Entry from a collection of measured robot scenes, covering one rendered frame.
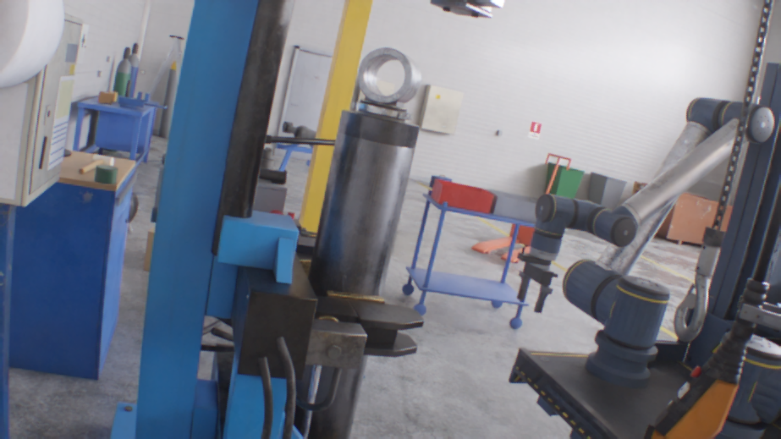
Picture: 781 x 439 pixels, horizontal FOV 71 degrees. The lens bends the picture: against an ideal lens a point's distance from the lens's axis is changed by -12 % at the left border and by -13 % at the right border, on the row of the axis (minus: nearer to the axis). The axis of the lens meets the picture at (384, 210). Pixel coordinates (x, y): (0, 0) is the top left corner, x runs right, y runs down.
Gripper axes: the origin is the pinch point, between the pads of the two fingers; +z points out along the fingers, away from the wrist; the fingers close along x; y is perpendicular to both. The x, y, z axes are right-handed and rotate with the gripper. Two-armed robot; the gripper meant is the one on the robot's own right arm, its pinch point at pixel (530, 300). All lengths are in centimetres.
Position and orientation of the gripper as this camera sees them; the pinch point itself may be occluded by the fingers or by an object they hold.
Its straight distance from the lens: 229.6
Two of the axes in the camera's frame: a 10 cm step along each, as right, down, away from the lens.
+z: -2.1, 9.6, 1.7
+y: 9.4, 1.5, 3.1
